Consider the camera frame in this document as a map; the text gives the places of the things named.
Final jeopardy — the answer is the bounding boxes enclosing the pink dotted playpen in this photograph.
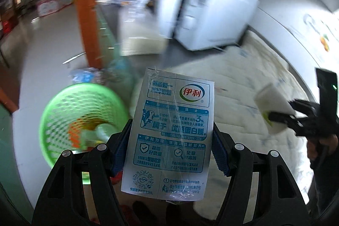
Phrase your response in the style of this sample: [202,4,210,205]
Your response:
[37,0,74,16]

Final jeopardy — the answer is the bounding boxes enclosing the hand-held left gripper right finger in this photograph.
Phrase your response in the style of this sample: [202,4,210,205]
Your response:
[211,123,311,226]

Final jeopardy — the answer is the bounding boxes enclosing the person's right hand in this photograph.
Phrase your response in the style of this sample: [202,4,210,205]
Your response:
[307,134,339,171]

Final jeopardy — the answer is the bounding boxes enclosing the green mesh plastic basket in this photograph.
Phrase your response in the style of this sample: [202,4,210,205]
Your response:
[39,83,131,184]

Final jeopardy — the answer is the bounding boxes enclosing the person's right forearm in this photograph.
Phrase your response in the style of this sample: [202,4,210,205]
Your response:
[314,160,339,216]

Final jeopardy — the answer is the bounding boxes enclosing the orange wafer packet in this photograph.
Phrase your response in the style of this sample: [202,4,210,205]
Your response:
[68,125,83,148]

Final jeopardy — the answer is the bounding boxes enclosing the white and blue milk carton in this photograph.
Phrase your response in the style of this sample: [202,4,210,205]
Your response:
[120,67,215,201]

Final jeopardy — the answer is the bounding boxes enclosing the cream quilted cloth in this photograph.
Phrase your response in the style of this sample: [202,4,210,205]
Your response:
[130,30,316,191]

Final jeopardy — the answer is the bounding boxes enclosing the white cabinet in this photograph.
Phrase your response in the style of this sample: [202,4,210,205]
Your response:
[156,0,260,51]

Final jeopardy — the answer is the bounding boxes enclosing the clear plastic bottles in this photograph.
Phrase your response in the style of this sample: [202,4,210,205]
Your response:
[69,67,107,84]

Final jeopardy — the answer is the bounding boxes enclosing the red plastic stool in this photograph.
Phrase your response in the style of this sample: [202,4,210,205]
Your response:
[110,174,125,186]

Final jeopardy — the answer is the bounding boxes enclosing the thin metal stick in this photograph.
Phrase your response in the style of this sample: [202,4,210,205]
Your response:
[63,52,86,64]

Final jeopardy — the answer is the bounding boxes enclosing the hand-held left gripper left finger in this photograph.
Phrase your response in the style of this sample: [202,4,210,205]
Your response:
[32,119,133,226]

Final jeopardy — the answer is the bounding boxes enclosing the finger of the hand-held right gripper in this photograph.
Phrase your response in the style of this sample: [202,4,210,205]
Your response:
[267,112,313,128]
[288,99,320,113]

